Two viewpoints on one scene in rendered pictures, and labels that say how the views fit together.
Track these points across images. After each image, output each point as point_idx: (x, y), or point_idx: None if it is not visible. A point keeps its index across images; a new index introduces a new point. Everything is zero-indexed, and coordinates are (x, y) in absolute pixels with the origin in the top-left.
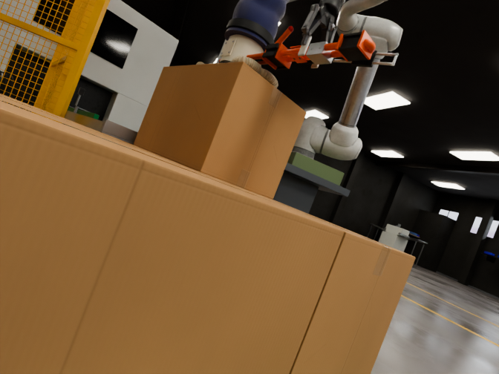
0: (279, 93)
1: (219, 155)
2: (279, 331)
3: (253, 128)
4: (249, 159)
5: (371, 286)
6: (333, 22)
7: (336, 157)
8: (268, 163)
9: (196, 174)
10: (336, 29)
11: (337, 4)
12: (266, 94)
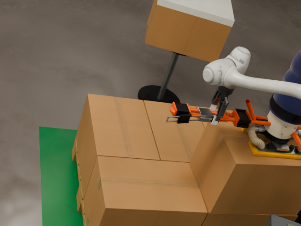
0: (223, 140)
1: (195, 160)
2: (88, 168)
3: (208, 154)
4: (204, 172)
5: (96, 191)
6: (223, 98)
7: None
8: (211, 184)
9: (110, 125)
10: (224, 102)
11: (219, 87)
12: (217, 137)
